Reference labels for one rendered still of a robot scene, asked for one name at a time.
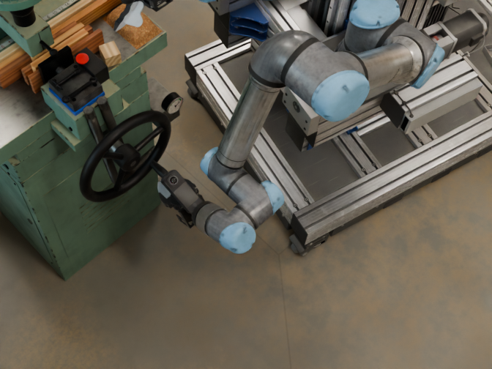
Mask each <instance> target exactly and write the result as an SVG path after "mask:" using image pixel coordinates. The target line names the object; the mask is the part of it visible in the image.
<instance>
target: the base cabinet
mask: <svg viewBox="0 0 492 369"><path fill-rule="evenodd" d="M130 109H131V112H129V113H128V114H127V115H126V116H124V117H123V118H121V119H120V120H119V121H118V122H116V124H117V125H118V124H120V123H121V122H123V121H124V120H125V119H128V118H130V117H131V116H133V115H136V114H137V113H141V112H144V111H150V110H151V108H150V101H149V90H148V91H147V92H145V93H143V94H142V95H141V96H140V97H138V98H137V99H136V100H134V101H132V102H131V103H130ZM152 131H153V128H152V122H147V123H145V124H142V125H139V126H137V127H136V128H134V129H132V130H131V131H129V132H128V133H126V134H125V135H123V136H122V140H123V141H124V144H130V145H132V146H133V147H134V146H135V145H137V144H138V143H139V142H141V141H142V140H143V139H145V137H146V136H148V135H149V134H150V133H151V132H152ZM96 145H97V144H96V142H95V140H94V139H93V140H92V141H90V142H89V143H87V145H85V146H84V147H82V148H81V149H79V150H78V151H77V152H75V151H74V150H73V149H72V148H71V147H70V148H69V149H67V150H66V151H65V152H63V153H62V154H60V155H59V156H58V157H57V158H55V159H54V160H52V161H51V162H49V164H47V165H46V166H44V167H43V168H41V169H40V170H39V171H38V172H36V173H35V174H33V175H32V176H30V177H29V178H28V179H27V180H25V181H24V182H22V183H21V182H19V181H18V180H17V179H16V178H15V177H14V176H13V175H12V174H11V173H10V172H9V170H7V169H6V168H5V167H4V165H3V164H1V165H0V211H1V212H2V213H3V215H4V216H5V217H6V218H7V219H8V220H9V221H10V222H11V223H12V224H13V225H14V226H15V227H16V228H17V229H18V230H19V231H20V233H21V234H22V235H23V236H24V237H25V238H26V239H27V240H28V241H29V243H30V244H31V245H32V246H33V247H34V248H35V249H36V250H37V251H38V253H39V254H40V255H41V256H42V257H43V258H44V259H45V260H46V261H47V262H48V263H49V264H50V265H51V266H52V267H53V268H54V269H55V270H56V272H57V273H58V274H59V275H60V276H61V277H62V278H63V279H64V280H65V281H66V280H68V279H69V278H70V277H72V276H73V275H74V274H75V273H76V272H77V271H78V270H80V269H81V268H82V267H84V266H85V265H86V264H87V263H89V262H90V261H91V260H92V259H93V258H95V257H96V256H97V255H98V254H100V253H101V252H102V251H104V249H106V248H107V247H108V246H109V245H111V244H112V243H113V242H114V241H116V240H117V239H118V238H119V237H120V236H121V235H123V234H124V233H125V232H126V231H128V230H129V229H130V228H132V227H133V226H134V225H135V224H136V223H137V222H139V221H140V220H141V219H142V218H144V217H145V216H146V215H148V214H149V213H150V212H151V211H152V210H153V209H155V208H156V207H157V206H159V205H160V204H161V203H160V195H159V192H158V189H157V183H158V175H157V173H156V172H155V171H154V169H152V170H151V171H150V172H149V173H148V174H147V175H146V176H145V177H144V178H143V179H142V180H141V181H140V182H139V183H138V184H137V185H136V186H134V187H133V188H132V189H130V190H128V191H127V192H126V193H124V194H122V195H121V196H119V197H117V198H114V199H112V200H109V201H105V202H92V201H88V200H87V199H86V198H84V197H83V195H82V193H81V191H80V186H79V181H80V176H81V172H82V169H83V166H84V164H85V162H86V160H87V159H88V157H89V155H90V154H91V153H92V151H93V149H94V148H95V146H96ZM91 186H92V189H93V190H94V191H97V192H100V191H104V190H109V189H111V188H113V187H114V184H113V183H112V181H111V179H110V177H109V175H108V172H107V169H106V167H105V164H104V162H103V159H101V161H100V162H99V164H98V165H97V167H96V169H95V171H94V174H93V176H92V183H91Z"/></svg>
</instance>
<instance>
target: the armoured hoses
mask: <svg viewBox="0 0 492 369"><path fill-rule="evenodd" d="M97 104H98V106H99V108H100V110H101V114H102V116H103V118H104V121H105V123H106V126H107V128H108V131H109V132H110V131H111V130H112V129H113V128H115V126H117V124H116V121H115V118H114V117H113V114H112V111H111V108H110V105H109V104H108V101H107V98H106V97H105V96H101V97H98V98H97ZM83 112H84V114H85V116H86V120H87V122H88V124H89V127H90V129H91V132H92V135H93V136H94V140H95V142H96V144H97V145H98V143H99V142H100V141H101V140H102V139H103V138H104V135H103V132H102V130H101V127H100V124H99V122H98V120H97V116H96V114H95V112H94V109H93V107H92V106H90V105H88V106H86V107H85V108H84V109H83ZM154 147H155V146H152V147H151V148H150V149H149V150H148V151H147V152H146V153H145V154H143V155H142V156H141V160H140V162H139V164H138V165H137V166H136V167H135V168H134V169H133V170H131V171H126V172H125V174H124V178H123V180H122V181H124V180H126V179H127V178H129V177H130V176H131V175H132V174H134V173H135V172H136V171H137V170H138V169H139V168H140V167H141V166H142V164H143V163H144V162H145V161H146V159H147V158H148V157H149V155H150V154H151V153H152V151H153V149H154ZM102 160H103V162H104V164H105V167H106V169H107V172H108V175H109V177H110V179H111V181H112V183H113V184H115V182H116V178H117V176H118V172H117V170H116V166H115V165H114V162H113V159H110V158H103V159H102Z"/></svg>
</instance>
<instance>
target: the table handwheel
mask: <svg viewBox="0 0 492 369"><path fill-rule="evenodd" d="M147 122H157V123H158V124H159V125H160V126H158V127H157V128H156V129H155V130H154V131H152V132H151V133H150V134H149V135H148V136H146V137H145V139H143V140H142V141H141V142H139V143H138V144H137V145H135V146H134V147H133V146H132V145H130V144H129V143H125V144H123V143H122V142H121V141H120V140H119V139H120V138H121V137H122V136H123V135H125V134H126V133H128V132H129V131H131V130H132V129H134V128H136V127H137V126H139V125H142V124H145V123H147ZM159 134H160V136H159V138H158V141H157V144H156V146H155V147H154V149H153V151H152V153H151V154H150V155H149V157H148V158H147V159H146V161H145V162H144V163H143V164H142V166H141V167H140V168H139V169H138V170H137V171H136V172H135V173H134V174H132V175H131V176H130V177H129V178H127V179H126V180H124V181H122V180H123V178H124V174H125V172H126V171H131V170H133V169H134V168H135V167H136V166H137V165H138V164H139V162H140V160H141V154H140V153H139V151H141V150H142V148H144V147H145V145H147V144H148V143H149V142H150V141H151V140H153V139H154V138H155V137H156V136H158V135H159ZM103 135H104V138H103V139H102V140H101V141H100V142H99V143H98V145H96V146H95V148H94V149H93V151H92V153H91V154H90V155H89V157H88V159H87V160H86V162H85V164H84V166H83V169H82V172H81V176H80V181H79V186H80V191H81V193H82V195H83V197H84V198H86V199H87V200H88V201H92V202H105V201H109V200H112V199H114V198H117V197H119V196H121V195H122V194H124V193H126V192H127V191H128V190H130V189H132V188H133V187H134V186H136V185H137V184H138V183H139V182H140V181H141V180H142V179H143V178H144V177H145V176H146V175H147V174H148V173H149V172H150V171H151V170H152V167H151V166H150V162H151V161H153V160H154V161H155V162H158V161H159V159H160V158H161V157H162V155H163V153H164V151H165V149H166V147H167V145H168V142H169V139H170V136H171V123H170V121H169V119H168V117H167V116H166V115H165V114H164V113H162V112H160V111H144V112H141V113H137V114H136V115H133V116H131V117H130V118H128V119H125V120H124V121H123V122H121V123H120V124H118V125H117V126H115V128H113V129H112V130H111V131H110V132H109V131H108V129H107V130H105V131H104V132H103ZM108 150H109V151H110V152H108ZM102 158H110V159H113V161H114V162H115V163H116V164H117V165H118V166H119V167H120V168H119V173H118V176H117V178H116V182H115V185H114V187H113V188H111V189H109V190H104V191H100V192H97V191H94V190H93V189H92V186H91V183H92V176H93V174H94V171H95V169H96V167H97V165H98V164H99V162H100V161H101V159H102Z"/></svg>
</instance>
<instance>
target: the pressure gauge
mask: <svg viewBox="0 0 492 369"><path fill-rule="evenodd" d="M179 101H180V102H179ZM183 102H184V100H183V98H182V97H180V96H179V95H178V94H177V93H176V92H171V93H170V94H168V95H167V96H166V97H165V98H164V100H163V101H162V105H161V107H162V109H163V110H164V111H166V112H167V114H169V115H171V114H174V113H176V112H177V111H178V110H179V109H180V108H181V107H182V104H183ZM177 104H178V105H177ZM175 105H176V107H175Z"/></svg>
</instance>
